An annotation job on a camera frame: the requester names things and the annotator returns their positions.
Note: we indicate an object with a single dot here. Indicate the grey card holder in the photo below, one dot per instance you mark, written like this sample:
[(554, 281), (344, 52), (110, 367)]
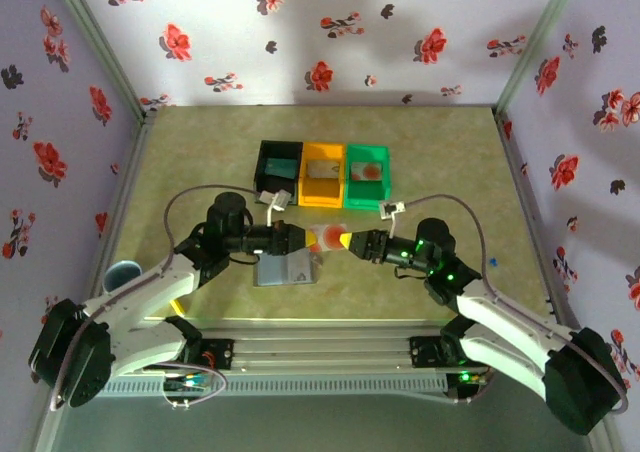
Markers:
[(272, 272)]

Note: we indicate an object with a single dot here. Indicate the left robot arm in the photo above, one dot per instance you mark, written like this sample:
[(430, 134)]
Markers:
[(145, 287)]

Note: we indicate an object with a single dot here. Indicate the beige card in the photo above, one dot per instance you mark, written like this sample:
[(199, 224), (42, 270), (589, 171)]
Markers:
[(322, 170)]

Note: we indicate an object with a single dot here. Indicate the teal card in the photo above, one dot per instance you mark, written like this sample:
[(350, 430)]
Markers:
[(281, 168)]

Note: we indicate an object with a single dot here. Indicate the green plastic bin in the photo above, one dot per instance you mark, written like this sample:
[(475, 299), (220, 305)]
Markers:
[(367, 197)]

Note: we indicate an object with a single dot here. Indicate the yellow plastic bin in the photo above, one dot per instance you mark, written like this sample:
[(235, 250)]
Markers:
[(322, 194)]

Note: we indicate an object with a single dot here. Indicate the black plastic bin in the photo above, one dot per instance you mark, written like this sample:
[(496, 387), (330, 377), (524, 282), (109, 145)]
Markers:
[(277, 192)]

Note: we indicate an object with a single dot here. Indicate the yellow strip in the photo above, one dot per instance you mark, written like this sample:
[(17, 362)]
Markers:
[(178, 308)]

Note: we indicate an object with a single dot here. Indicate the blue mug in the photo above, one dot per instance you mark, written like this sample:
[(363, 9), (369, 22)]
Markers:
[(122, 274)]

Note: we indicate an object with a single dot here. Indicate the right base circuit board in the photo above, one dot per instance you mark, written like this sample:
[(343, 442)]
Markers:
[(467, 378)]

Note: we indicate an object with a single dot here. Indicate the base circuit board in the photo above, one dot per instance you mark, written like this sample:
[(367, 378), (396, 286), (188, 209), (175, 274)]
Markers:
[(467, 378), (187, 383)]

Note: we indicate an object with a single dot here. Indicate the left base circuit board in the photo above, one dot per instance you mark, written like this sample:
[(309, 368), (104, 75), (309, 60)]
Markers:
[(187, 383)]

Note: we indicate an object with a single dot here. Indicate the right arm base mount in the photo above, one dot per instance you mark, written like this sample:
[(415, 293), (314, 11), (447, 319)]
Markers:
[(422, 352)]

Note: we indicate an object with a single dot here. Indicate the aluminium table rail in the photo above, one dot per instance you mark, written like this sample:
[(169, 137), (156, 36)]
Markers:
[(325, 347)]

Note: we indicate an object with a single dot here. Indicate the aluminium side rail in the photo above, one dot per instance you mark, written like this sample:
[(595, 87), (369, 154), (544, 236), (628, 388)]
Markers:
[(526, 197), (136, 158)]

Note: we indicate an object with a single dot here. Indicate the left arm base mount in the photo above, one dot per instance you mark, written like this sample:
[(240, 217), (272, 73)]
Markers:
[(222, 354)]

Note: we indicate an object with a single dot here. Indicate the aluminium frame post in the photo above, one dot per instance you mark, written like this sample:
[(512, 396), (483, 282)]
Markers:
[(535, 47), (103, 47)]

